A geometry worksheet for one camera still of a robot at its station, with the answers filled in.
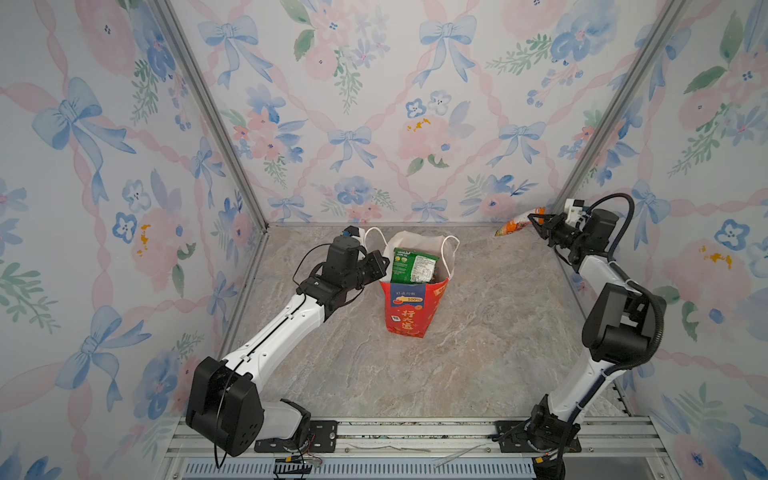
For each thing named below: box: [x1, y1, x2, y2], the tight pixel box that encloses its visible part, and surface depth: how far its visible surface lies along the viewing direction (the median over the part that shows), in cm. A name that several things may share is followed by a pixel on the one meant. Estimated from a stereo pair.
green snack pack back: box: [391, 248, 440, 284], surface depth 81 cm
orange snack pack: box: [494, 207, 547, 236], surface depth 92 cm
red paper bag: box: [379, 230, 455, 338], surface depth 81 cm
